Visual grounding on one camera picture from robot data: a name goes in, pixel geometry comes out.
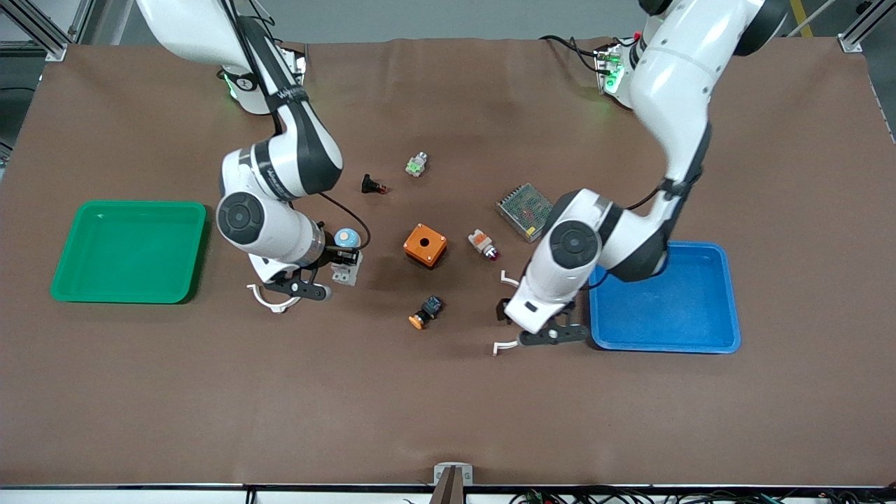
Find white plastic pipe clamp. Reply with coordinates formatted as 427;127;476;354
246;282;304;314

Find red indicator light white body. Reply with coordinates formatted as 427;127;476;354
468;228;503;263

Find orange button box black base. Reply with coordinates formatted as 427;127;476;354
402;223;449;270

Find brown table mat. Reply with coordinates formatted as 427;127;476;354
0;36;896;488

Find metal mesh power supply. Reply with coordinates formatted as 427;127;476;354
496;183;554;243

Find blue plastic tray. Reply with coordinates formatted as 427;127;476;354
587;241;742;354

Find green plastic tray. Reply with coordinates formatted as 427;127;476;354
50;200;209;305

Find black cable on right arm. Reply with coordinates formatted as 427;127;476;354
220;0;371;253

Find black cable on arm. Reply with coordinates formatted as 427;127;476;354
220;0;371;253
625;126;711;211

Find orange push button switch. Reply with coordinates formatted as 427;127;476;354
408;295;445;330

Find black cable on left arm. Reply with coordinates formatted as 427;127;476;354
625;126;711;211

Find black table edge rail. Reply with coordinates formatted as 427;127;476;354
0;482;896;491

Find black cables at arm base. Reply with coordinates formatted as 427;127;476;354
539;32;634;75

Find aluminium frame post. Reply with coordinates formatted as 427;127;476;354
838;0;896;55
0;0;95;64

